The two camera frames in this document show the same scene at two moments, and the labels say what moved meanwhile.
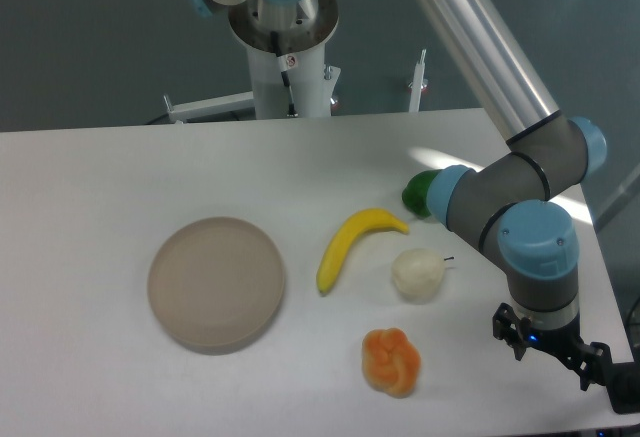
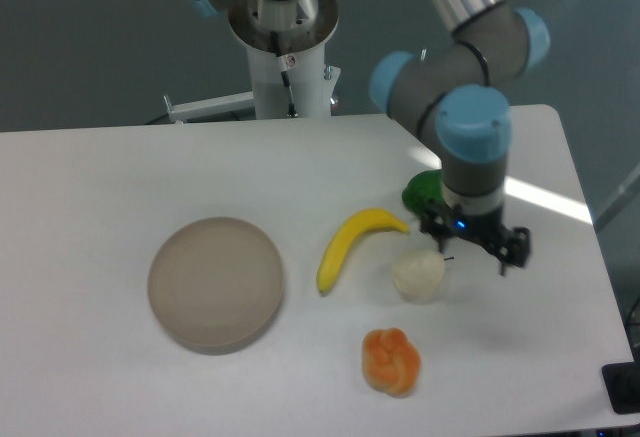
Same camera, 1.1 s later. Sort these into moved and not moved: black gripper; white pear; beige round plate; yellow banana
Moved: black gripper
Not moved: white pear; beige round plate; yellow banana
